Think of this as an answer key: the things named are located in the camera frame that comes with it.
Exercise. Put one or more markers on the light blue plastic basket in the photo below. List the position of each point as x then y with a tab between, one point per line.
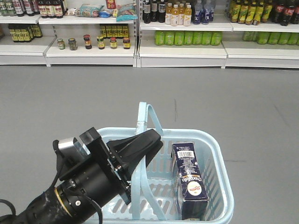
154	195

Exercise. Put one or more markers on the dark blue cookie box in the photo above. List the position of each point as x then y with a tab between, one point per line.
190	196

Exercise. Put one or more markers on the white supermarket shelf unit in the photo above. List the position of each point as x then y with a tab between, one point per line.
71	40

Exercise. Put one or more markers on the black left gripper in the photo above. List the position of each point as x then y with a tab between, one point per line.
95	179

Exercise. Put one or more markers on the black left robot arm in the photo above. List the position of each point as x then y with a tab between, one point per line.
51	207

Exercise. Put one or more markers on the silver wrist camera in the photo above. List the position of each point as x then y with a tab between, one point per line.
71	149

